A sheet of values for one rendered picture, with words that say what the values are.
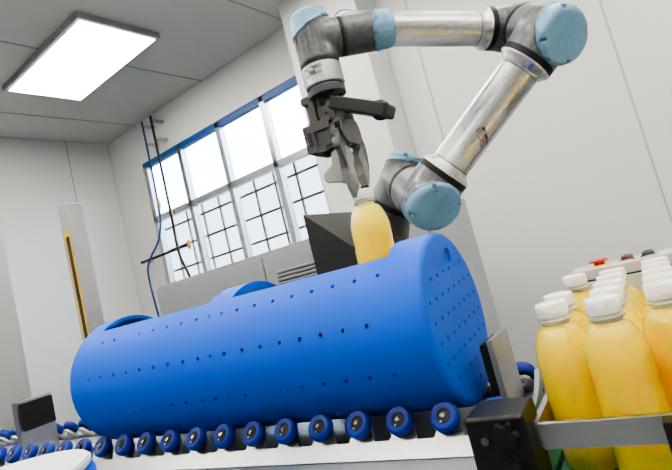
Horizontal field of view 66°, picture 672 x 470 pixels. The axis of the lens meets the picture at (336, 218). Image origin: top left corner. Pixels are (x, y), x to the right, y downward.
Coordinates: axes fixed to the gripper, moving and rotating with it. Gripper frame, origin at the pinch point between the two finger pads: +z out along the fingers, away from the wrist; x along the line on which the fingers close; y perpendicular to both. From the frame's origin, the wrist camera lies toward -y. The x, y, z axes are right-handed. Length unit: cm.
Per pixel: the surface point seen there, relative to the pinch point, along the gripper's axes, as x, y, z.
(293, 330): 13.1, 12.3, 20.9
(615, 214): -263, -29, 18
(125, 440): 10, 65, 37
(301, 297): 10.4, 11.1, 16.0
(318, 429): 10.4, 13.9, 37.9
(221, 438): 11, 36, 38
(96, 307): -35, 130, 4
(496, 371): 4.5, -16.2, 33.5
